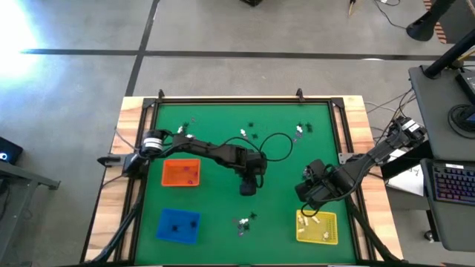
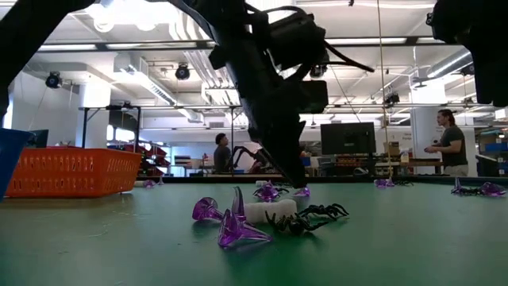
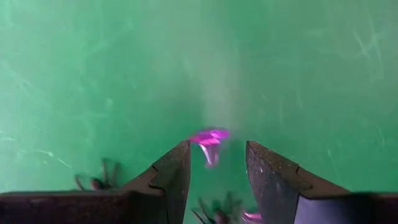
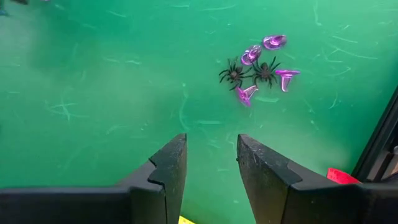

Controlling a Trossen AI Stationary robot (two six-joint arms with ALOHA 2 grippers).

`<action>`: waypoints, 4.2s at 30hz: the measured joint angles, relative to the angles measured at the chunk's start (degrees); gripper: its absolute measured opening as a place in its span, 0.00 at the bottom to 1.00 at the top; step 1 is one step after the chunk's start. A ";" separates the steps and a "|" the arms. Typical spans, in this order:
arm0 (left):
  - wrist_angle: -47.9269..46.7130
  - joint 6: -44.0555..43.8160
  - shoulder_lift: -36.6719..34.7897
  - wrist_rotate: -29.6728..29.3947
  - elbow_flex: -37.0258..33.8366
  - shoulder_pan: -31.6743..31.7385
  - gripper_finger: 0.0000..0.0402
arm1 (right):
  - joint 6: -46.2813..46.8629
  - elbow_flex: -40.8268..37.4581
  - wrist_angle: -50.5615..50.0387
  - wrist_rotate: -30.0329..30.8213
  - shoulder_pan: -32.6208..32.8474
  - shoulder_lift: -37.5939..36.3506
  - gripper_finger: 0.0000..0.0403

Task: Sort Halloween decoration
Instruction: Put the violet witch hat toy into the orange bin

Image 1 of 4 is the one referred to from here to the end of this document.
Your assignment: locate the white paper sheet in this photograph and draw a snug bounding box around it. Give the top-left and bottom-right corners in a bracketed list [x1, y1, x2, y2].
[385, 165, 426, 197]

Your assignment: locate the grey side desk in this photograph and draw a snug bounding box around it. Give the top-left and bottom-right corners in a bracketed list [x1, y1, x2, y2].
[407, 65, 475, 253]

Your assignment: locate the black slanted pole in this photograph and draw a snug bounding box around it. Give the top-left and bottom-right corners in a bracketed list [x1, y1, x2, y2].
[422, 29, 475, 79]

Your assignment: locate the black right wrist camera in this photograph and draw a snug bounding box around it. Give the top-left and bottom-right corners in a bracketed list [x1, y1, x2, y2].
[306, 159, 327, 181]

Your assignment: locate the coiled black cable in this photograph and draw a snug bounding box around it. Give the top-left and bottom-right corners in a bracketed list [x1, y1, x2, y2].
[447, 103, 475, 140]

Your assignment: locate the black floor cable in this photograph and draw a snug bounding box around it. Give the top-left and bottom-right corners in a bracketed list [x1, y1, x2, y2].
[373, 0, 409, 30]

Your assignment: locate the yellow plastic basket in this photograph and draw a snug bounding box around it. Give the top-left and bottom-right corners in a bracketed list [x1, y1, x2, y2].
[295, 209, 339, 246]

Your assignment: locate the loose cable bundle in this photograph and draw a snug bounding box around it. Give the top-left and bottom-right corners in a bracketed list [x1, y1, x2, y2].
[363, 87, 419, 145]

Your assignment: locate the grey metal stand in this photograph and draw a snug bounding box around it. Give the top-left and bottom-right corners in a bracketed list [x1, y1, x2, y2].
[0, 161, 62, 260]

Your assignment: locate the black stand foot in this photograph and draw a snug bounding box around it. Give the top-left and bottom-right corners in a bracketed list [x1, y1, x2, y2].
[405, 0, 457, 42]

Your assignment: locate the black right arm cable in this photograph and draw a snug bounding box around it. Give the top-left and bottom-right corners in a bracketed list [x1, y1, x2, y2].
[300, 202, 335, 219]

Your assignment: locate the orange plastic basket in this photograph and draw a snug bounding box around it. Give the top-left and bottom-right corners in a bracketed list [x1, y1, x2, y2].
[160, 158, 202, 188]

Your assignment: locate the black device with blue light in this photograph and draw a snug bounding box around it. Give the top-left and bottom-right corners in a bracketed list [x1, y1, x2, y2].
[0, 136, 24, 166]

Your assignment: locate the black desk device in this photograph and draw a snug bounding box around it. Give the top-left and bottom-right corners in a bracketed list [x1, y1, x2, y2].
[455, 68, 475, 105]

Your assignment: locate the black side bracket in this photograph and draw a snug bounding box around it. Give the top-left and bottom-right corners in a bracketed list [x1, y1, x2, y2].
[96, 155, 123, 167]

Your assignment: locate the backlit computer keyboard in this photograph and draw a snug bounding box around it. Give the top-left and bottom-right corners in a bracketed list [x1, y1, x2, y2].
[430, 165, 475, 207]

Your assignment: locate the blue plastic basket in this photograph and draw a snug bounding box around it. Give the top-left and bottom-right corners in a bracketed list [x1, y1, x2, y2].
[155, 208, 203, 245]

